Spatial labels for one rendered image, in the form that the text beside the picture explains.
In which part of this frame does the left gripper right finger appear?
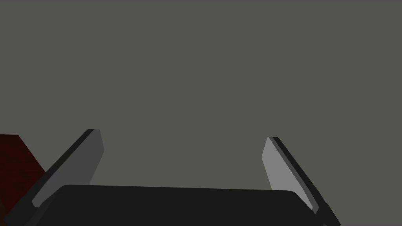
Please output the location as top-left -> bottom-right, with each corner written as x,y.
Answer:
261,136 -> 341,226

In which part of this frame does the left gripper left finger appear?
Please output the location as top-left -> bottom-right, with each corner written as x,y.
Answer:
6,128 -> 105,226

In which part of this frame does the dark red block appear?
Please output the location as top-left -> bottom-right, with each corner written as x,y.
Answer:
0,134 -> 46,217

